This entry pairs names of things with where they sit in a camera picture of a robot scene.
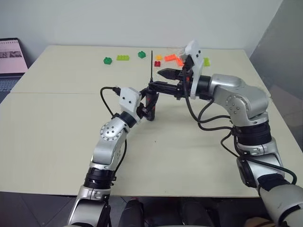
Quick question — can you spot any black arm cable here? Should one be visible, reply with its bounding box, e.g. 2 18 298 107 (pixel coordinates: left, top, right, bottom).
183 94 297 185
100 86 128 171

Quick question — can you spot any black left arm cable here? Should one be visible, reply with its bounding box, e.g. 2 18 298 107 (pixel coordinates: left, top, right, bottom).
100 86 128 171

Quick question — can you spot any dark rounded shape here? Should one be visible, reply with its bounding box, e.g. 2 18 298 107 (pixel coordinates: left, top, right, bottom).
124 197 145 227
181 200 214 227

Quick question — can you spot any grey partition panel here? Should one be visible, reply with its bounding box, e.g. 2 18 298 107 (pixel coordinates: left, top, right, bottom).
248 0 303 152

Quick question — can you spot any open laptop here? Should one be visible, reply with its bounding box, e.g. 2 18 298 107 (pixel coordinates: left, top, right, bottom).
0 37 29 105

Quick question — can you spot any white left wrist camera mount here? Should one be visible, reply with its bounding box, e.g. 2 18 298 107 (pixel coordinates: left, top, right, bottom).
118 87 142 125

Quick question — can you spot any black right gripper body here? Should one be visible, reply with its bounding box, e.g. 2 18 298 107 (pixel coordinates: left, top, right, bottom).
175 55 195 100

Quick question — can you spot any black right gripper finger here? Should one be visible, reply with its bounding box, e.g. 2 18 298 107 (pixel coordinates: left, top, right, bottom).
148 80 180 96
157 68 183 81

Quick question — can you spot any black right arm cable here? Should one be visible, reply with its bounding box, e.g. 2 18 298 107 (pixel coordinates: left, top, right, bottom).
183 94 297 185

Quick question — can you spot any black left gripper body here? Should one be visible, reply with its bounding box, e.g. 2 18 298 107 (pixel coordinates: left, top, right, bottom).
136 102 150 119

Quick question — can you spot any thin metal screwdriver bit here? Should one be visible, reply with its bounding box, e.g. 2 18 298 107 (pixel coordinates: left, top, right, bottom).
148 50 155 84

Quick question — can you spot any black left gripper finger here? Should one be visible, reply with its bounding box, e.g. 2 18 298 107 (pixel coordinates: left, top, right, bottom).
139 87 152 98
143 105 156 122

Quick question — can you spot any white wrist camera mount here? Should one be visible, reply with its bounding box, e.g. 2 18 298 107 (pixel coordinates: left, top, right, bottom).
118 87 142 125
181 40 205 100

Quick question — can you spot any grey red electric screwdriver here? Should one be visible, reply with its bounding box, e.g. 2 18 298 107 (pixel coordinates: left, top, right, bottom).
144 90 159 122

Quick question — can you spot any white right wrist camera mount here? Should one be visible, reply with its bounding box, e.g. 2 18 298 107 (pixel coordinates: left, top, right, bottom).
181 40 205 100

